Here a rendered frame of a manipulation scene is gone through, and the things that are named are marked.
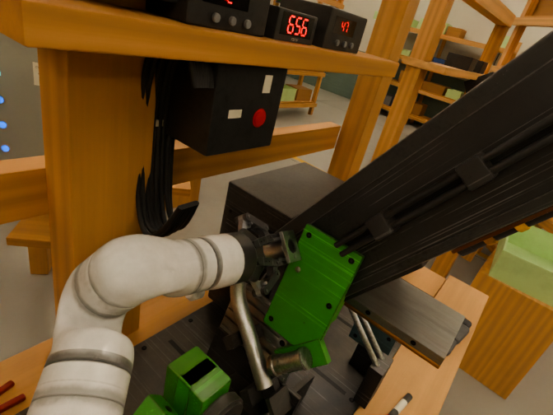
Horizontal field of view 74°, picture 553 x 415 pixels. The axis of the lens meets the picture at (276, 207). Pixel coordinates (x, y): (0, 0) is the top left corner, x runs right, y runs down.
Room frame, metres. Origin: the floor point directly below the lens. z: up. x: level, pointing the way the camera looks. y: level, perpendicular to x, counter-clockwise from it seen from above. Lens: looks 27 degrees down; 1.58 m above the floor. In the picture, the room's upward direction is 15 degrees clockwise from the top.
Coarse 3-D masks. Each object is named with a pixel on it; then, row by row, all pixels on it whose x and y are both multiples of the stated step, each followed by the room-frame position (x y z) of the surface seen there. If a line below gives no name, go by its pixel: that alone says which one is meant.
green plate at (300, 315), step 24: (312, 240) 0.55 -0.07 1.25; (336, 240) 0.53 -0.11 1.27; (288, 264) 0.55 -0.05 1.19; (312, 264) 0.53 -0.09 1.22; (336, 264) 0.51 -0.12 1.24; (360, 264) 0.51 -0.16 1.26; (288, 288) 0.53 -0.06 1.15; (312, 288) 0.51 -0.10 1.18; (336, 288) 0.50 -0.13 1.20; (288, 312) 0.51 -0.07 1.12; (312, 312) 0.49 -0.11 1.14; (336, 312) 0.48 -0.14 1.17; (288, 336) 0.49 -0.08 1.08; (312, 336) 0.48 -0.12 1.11
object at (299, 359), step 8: (288, 352) 0.46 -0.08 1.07; (296, 352) 0.45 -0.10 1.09; (304, 352) 0.45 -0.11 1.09; (272, 360) 0.45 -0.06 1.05; (280, 360) 0.45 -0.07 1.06; (288, 360) 0.44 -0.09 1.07; (296, 360) 0.44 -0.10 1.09; (304, 360) 0.44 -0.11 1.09; (312, 360) 0.45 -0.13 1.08; (272, 368) 0.44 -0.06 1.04; (280, 368) 0.44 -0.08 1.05; (288, 368) 0.44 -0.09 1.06; (296, 368) 0.43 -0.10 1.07; (304, 368) 0.43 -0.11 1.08; (272, 376) 0.44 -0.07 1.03
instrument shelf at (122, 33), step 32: (0, 0) 0.36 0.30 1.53; (32, 0) 0.34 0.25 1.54; (64, 0) 0.41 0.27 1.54; (0, 32) 0.36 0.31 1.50; (32, 32) 0.34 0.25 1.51; (64, 32) 0.36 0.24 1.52; (96, 32) 0.39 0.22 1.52; (128, 32) 0.42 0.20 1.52; (160, 32) 0.45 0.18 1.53; (192, 32) 0.49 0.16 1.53; (224, 32) 0.54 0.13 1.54; (256, 64) 0.60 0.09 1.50; (288, 64) 0.67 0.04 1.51; (320, 64) 0.76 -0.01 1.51; (352, 64) 0.86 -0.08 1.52; (384, 64) 1.01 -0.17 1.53
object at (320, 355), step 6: (306, 342) 0.47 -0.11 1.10; (312, 342) 0.47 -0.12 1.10; (318, 342) 0.46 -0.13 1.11; (324, 342) 0.47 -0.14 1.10; (282, 348) 0.48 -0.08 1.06; (288, 348) 0.48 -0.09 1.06; (294, 348) 0.47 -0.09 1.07; (312, 348) 0.46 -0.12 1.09; (318, 348) 0.46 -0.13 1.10; (324, 348) 0.46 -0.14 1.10; (312, 354) 0.46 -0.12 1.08; (318, 354) 0.46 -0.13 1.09; (324, 354) 0.45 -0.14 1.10; (318, 360) 0.45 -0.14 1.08; (324, 360) 0.45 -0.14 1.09; (330, 360) 0.46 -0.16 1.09; (312, 366) 0.45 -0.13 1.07; (288, 372) 0.46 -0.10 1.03
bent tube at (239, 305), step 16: (288, 240) 0.55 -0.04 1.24; (272, 256) 0.53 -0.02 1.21; (288, 256) 0.51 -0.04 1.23; (240, 288) 0.53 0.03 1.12; (240, 304) 0.52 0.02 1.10; (240, 320) 0.50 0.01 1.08; (256, 336) 0.49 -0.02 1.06; (256, 352) 0.47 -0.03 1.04; (256, 368) 0.45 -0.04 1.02; (256, 384) 0.44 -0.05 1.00
